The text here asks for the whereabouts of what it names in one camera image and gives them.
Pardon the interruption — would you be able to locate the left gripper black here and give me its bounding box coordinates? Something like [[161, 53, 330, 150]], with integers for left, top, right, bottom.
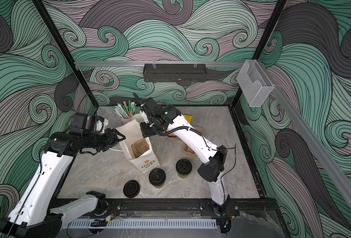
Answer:
[[83, 128, 126, 152]]

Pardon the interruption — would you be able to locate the brown pulp cup carrier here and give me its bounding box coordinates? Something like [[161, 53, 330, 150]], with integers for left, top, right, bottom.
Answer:
[[131, 138, 150, 158], [182, 127, 204, 158]]

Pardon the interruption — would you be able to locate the black cup lid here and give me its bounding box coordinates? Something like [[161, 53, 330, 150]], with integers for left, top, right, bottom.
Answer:
[[149, 168, 166, 186], [175, 159, 192, 175]]

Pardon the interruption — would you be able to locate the green paper coffee cup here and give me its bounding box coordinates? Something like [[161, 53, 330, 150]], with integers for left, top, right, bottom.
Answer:
[[178, 173, 188, 179]]

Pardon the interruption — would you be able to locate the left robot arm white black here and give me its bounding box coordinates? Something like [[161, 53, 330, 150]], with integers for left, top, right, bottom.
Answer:
[[0, 113, 126, 238]]

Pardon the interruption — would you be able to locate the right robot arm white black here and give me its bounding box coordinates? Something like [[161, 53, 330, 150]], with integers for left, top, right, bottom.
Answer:
[[133, 93, 228, 207]]

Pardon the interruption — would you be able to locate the pink holder with straws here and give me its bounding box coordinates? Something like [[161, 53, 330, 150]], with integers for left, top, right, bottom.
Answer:
[[113, 100, 136, 125]]

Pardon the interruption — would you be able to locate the white paper gift bag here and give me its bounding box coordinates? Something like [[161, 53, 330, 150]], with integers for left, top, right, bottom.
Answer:
[[117, 115, 161, 175]]

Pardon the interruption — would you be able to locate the yellow napkin stack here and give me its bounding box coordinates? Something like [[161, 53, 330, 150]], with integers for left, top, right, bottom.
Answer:
[[183, 115, 193, 124]]

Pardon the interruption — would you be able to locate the stack of black cup lids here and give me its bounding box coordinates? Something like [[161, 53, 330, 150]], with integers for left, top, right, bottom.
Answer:
[[123, 180, 141, 198]]

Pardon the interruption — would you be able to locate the black wall tray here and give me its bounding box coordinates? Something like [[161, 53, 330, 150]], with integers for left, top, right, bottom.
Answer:
[[143, 63, 207, 83]]

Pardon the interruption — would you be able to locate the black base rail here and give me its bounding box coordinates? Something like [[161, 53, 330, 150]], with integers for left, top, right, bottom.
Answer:
[[53, 197, 280, 216]]

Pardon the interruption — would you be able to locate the white slotted cable duct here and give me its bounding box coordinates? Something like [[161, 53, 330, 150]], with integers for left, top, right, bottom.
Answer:
[[67, 218, 218, 230]]

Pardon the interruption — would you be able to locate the clear acrylic wall holder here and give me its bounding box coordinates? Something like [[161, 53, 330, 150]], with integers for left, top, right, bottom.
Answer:
[[237, 59, 274, 108]]

